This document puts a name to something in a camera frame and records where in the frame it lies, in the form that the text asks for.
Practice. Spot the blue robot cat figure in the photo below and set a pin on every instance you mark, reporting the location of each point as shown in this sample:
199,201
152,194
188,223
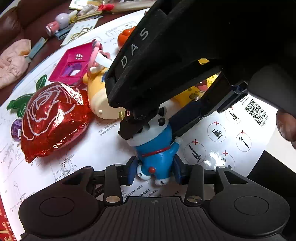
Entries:
155,148

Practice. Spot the yellow spotted dog toy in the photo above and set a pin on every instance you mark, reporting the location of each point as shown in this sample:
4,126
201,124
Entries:
195,92

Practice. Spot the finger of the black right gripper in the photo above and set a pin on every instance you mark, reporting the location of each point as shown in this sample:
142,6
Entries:
168,52

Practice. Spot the dark red leather sofa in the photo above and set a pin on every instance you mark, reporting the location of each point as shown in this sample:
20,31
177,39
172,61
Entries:
27,20

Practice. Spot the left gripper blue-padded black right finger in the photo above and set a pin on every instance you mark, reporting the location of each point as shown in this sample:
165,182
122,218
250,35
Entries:
193,177

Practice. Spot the dark-skinned hand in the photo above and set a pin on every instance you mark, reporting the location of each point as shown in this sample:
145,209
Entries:
286,125

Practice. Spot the yellow cartoon figure toy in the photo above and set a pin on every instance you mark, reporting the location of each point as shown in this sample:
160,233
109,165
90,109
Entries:
97,96

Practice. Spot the red foil rose balloon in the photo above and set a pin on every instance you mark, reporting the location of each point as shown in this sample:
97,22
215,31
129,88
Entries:
56,115

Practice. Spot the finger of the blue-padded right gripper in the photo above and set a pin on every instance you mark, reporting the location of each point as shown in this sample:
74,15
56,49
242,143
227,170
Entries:
219,97

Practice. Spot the orange plastic toy figure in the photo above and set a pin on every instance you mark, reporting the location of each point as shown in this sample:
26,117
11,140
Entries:
123,36

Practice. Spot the pink plastic toy house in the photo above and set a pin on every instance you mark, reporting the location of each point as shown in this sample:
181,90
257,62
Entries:
73,65

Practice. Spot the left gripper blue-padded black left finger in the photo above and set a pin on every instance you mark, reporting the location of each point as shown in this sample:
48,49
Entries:
118,175

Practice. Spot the green foil crocodile balloon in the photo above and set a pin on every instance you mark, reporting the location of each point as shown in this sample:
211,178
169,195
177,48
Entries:
20,104

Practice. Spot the pink padded jacket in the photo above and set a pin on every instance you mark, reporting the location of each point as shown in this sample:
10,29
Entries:
13,62

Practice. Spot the purple small toy container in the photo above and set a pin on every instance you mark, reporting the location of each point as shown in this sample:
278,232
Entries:
16,130

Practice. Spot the white instruction sheet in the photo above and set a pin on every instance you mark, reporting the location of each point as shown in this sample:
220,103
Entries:
235,138

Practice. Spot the blue children's book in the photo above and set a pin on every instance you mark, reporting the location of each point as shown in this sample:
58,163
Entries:
37,47

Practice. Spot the red cardboard box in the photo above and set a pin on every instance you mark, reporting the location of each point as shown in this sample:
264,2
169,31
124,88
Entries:
6,233

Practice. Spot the white printed card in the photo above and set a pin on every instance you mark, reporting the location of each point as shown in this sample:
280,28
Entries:
79,29

